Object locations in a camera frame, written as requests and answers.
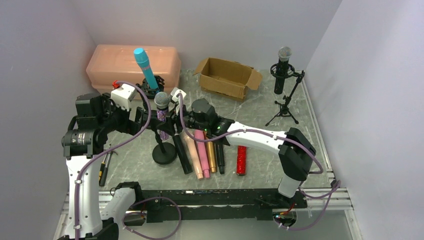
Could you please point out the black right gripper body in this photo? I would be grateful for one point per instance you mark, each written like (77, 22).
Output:
(178, 118)

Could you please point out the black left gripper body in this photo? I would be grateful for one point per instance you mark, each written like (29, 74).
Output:
(136, 118)

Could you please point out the pink toy microphone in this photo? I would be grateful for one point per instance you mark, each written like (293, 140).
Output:
(202, 154)

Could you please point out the beige toy microphone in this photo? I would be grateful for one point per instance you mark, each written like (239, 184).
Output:
(191, 146)

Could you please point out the gold microphone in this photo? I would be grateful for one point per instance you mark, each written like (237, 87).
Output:
(210, 148)

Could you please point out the slim black microphone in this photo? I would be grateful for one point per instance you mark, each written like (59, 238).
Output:
(220, 158)

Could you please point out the purple glitter microphone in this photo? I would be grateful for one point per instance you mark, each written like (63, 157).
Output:
(162, 100)

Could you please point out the brown cardboard box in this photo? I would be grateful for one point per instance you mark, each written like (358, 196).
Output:
(227, 78)

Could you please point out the clip mount desk stand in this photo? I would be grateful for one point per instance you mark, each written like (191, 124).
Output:
(164, 152)

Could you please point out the black microphone grey grille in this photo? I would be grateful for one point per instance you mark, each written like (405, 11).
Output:
(181, 152)

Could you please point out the red glitter microphone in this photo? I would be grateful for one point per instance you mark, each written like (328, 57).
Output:
(241, 160)

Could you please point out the blue toy microphone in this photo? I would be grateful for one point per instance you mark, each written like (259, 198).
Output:
(143, 62)

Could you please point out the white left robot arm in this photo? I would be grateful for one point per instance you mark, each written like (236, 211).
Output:
(83, 146)

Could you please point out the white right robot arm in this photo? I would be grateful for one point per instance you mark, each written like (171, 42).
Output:
(294, 151)

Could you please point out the black tripod microphone stand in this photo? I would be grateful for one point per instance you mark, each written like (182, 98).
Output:
(284, 110)

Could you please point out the yellow black screwdriver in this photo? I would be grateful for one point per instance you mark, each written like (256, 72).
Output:
(101, 171)

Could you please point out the claw hammer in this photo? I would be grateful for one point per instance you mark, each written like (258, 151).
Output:
(106, 169)

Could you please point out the orange plastic storage box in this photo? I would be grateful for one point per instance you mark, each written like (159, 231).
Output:
(110, 63)

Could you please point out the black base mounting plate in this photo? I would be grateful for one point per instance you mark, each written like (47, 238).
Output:
(215, 204)

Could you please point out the black microphone silver grille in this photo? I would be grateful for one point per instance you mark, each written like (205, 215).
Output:
(282, 69)

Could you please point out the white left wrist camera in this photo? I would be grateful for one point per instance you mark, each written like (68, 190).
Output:
(122, 96)

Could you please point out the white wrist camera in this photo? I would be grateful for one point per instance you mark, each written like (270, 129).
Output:
(177, 98)
(122, 96)

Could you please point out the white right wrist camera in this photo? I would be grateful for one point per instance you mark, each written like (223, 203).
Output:
(177, 98)

